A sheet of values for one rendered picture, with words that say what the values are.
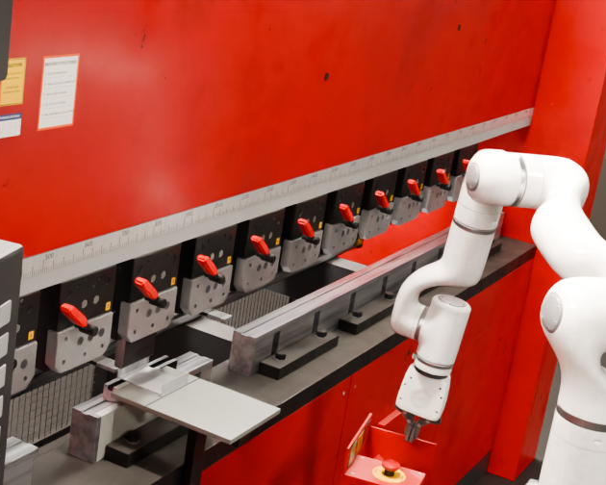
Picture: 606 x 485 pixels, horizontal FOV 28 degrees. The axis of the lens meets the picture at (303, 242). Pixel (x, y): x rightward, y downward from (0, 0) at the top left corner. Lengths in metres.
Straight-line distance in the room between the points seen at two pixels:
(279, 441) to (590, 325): 0.97
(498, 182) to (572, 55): 1.93
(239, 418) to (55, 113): 0.69
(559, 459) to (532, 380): 2.30
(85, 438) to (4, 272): 1.19
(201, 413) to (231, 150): 0.51
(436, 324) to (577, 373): 0.62
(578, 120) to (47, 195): 2.51
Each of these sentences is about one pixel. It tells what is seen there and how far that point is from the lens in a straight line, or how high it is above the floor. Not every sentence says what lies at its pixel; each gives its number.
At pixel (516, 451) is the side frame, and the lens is 4.45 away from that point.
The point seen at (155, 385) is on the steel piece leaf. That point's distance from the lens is 2.31.
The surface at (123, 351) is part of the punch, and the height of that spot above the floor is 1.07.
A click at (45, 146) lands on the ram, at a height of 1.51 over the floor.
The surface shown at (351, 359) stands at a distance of 2.91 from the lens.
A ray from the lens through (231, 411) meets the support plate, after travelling 2.25.
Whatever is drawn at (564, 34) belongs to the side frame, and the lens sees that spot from 4.10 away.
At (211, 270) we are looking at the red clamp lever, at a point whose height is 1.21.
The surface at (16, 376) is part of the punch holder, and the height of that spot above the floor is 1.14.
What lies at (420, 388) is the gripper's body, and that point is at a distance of 2.60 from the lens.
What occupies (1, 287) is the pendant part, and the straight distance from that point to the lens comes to 1.11.
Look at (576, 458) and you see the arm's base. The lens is 2.03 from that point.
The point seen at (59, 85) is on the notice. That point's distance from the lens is 1.87.
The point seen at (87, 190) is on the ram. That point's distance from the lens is 1.99.
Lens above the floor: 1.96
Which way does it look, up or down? 17 degrees down
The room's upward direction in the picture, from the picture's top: 9 degrees clockwise
